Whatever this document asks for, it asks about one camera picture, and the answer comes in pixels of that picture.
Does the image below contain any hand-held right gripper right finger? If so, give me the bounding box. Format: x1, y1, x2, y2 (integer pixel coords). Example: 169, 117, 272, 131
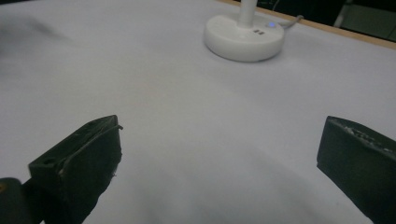
316, 115, 396, 224

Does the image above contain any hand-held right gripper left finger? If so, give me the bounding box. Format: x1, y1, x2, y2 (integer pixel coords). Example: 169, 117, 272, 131
28, 114, 124, 224

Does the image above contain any white round lamp base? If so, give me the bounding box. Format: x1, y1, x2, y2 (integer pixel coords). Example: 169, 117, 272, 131
204, 0, 286, 63

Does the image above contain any grey lamp cable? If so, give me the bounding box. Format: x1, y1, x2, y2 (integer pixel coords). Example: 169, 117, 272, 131
277, 14, 304, 31

